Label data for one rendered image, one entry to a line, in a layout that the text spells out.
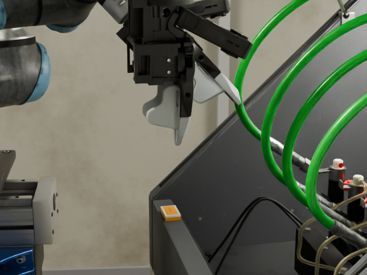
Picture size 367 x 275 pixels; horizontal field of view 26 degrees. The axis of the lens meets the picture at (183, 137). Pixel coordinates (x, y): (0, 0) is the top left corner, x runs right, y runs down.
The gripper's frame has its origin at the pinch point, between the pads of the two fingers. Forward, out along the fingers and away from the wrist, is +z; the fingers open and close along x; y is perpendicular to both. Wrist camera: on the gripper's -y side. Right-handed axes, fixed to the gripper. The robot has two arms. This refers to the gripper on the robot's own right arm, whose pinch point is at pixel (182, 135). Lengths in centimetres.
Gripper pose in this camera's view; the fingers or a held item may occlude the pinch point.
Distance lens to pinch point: 111.9
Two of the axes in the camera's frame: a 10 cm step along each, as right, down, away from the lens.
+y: -9.8, 0.6, -2.1
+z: 0.0, 9.6, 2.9
